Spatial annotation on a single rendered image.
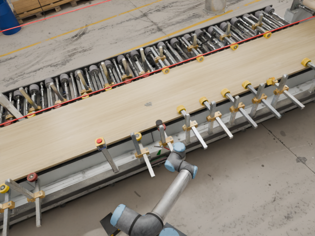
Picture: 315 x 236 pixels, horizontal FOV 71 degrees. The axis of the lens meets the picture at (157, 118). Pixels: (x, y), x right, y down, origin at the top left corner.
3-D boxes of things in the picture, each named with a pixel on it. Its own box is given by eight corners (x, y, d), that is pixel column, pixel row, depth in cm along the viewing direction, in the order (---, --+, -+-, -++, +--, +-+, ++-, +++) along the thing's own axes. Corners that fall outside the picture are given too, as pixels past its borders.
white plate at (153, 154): (175, 149, 222) (175, 143, 214) (151, 158, 218) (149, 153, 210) (175, 148, 222) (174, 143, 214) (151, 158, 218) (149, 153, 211)
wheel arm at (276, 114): (281, 117, 203) (282, 115, 200) (277, 119, 203) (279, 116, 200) (247, 84, 234) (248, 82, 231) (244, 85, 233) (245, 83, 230)
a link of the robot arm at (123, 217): (156, 245, 172) (126, 240, 109) (137, 232, 178) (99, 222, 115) (165, 225, 177) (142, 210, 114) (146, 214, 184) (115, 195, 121)
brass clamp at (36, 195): (45, 197, 197) (42, 195, 193) (29, 203, 195) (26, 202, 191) (44, 191, 201) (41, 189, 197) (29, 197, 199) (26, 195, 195)
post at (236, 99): (232, 128, 238) (240, 97, 200) (229, 129, 237) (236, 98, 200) (230, 126, 240) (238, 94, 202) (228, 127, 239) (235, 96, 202)
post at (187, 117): (190, 144, 229) (190, 115, 191) (187, 145, 228) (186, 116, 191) (188, 142, 231) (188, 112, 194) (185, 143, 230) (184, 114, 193)
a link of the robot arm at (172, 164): (176, 169, 155) (184, 155, 162) (162, 163, 160) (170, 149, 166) (177, 175, 163) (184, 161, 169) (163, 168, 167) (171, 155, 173)
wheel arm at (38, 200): (42, 225, 182) (40, 224, 179) (38, 227, 182) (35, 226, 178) (40, 179, 209) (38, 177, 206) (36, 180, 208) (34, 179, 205)
